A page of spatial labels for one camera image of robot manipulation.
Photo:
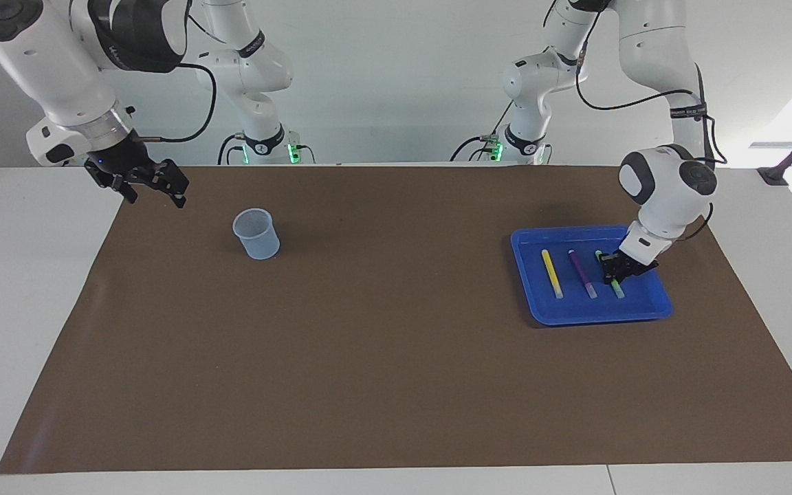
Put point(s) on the yellow marker pen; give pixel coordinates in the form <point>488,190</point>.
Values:
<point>552,273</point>

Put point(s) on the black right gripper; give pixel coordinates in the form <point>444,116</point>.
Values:
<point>124,161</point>

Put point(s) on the brown table mat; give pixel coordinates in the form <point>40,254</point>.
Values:
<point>368,344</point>

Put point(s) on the blue plastic tray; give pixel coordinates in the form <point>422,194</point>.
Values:
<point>575,309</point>

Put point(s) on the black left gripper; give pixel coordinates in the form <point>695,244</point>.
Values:
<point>633,265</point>

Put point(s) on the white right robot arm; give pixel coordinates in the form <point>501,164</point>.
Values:
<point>59,75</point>

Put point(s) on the translucent plastic cup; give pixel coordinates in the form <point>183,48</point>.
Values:
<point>256,237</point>

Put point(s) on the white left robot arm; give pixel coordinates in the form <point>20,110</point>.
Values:
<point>664,185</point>

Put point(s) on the green marker pen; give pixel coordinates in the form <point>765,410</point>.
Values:
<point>617,289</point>

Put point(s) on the purple marker pen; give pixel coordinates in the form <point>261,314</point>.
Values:
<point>582,273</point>

